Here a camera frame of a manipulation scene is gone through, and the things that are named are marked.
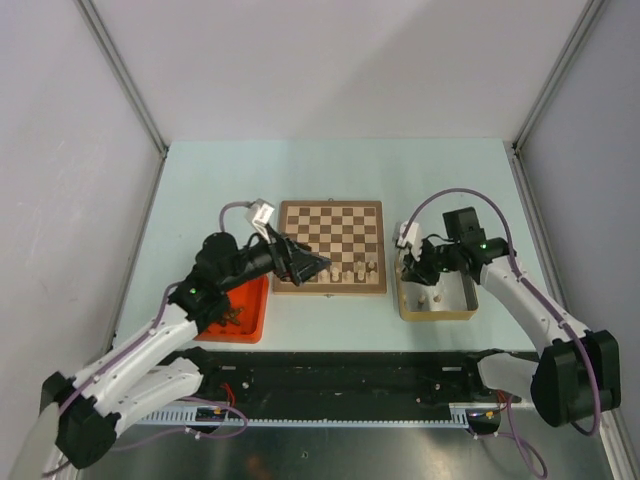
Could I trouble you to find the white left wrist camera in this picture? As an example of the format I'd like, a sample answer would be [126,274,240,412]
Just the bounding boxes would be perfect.
[245,199,275,243]

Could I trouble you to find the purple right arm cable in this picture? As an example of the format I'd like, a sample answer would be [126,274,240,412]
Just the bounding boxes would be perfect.
[407,187,601,479]

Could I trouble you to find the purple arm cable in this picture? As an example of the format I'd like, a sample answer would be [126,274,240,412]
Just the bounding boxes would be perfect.
[42,200,251,476]
[407,187,601,479]

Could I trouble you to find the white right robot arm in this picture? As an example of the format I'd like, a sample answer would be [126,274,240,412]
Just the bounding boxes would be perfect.
[395,207,621,427]

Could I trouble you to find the gold metal tin tray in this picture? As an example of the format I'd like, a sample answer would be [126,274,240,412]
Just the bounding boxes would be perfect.
[394,254,478,322]

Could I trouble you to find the grey slotted cable duct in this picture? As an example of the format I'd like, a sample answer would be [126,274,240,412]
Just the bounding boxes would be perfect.
[137,403,502,429]

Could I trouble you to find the right aluminium frame post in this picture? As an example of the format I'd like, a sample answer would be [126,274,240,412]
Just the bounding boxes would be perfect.
[512,0,609,151]

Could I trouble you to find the pile of light chess pieces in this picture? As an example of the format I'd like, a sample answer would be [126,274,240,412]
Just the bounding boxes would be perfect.
[417,283,443,307]

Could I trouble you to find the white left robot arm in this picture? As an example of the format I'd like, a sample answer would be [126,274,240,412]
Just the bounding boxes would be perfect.
[41,229,331,469]

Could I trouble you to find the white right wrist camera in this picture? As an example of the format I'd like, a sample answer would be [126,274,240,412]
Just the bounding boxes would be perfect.
[394,221,423,261]

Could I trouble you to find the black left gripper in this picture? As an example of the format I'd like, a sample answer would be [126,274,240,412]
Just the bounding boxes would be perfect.
[219,223,331,293]

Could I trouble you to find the left aluminium frame post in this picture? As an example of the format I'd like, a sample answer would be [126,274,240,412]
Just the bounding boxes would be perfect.
[73,0,169,160]

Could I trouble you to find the wooden chess board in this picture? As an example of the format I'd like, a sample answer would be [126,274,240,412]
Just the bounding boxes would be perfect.
[273,199,387,296]

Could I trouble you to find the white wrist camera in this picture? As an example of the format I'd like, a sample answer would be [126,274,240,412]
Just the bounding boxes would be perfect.
[394,221,423,261]
[245,199,275,243]

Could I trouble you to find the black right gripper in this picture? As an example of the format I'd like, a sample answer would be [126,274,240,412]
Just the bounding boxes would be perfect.
[401,237,460,287]

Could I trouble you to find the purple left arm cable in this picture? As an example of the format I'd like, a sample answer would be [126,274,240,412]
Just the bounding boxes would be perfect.
[42,200,251,476]

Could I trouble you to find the pile of dark chess pieces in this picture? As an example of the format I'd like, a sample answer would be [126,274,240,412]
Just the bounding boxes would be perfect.
[218,307,244,327]

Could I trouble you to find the orange plastic tray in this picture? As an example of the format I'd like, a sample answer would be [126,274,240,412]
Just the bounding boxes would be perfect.
[195,275,269,344]

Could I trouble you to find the aluminium frame post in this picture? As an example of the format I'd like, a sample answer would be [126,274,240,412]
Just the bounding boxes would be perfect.
[73,0,169,160]
[512,0,609,151]

